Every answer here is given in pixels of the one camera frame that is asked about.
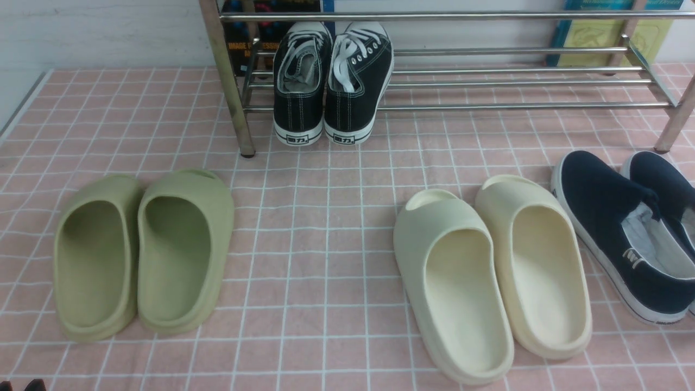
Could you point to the navy slip-on shoe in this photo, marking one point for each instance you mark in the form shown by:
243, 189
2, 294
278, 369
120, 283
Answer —
587, 188
665, 182

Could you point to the metal shoe rack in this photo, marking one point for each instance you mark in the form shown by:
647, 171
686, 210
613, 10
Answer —
627, 66

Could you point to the dark book behind rack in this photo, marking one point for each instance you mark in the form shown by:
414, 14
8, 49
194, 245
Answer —
239, 37

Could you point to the left cream foam slipper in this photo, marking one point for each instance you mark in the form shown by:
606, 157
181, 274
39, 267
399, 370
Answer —
445, 256

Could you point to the cream foam slipper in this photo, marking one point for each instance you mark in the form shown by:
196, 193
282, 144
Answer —
538, 267
445, 256

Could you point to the right black canvas sneaker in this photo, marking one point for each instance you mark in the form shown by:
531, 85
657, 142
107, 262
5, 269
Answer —
360, 71

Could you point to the black canvas sneaker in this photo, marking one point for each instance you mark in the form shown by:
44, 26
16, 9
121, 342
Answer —
360, 71
300, 71

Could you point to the left black canvas sneaker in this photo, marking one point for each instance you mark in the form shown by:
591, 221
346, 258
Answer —
300, 71

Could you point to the right olive green slipper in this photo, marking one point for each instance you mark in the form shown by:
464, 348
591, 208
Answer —
185, 221

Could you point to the olive green slipper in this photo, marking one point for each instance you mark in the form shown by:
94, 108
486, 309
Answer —
95, 259
185, 221

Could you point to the right cream foam slipper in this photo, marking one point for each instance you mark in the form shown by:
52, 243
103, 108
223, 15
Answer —
538, 267

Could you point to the left olive green slipper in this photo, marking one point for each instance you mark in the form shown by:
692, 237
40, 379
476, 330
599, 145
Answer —
95, 259

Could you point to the dark object bottom left corner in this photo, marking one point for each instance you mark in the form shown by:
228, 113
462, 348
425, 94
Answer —
34, 385

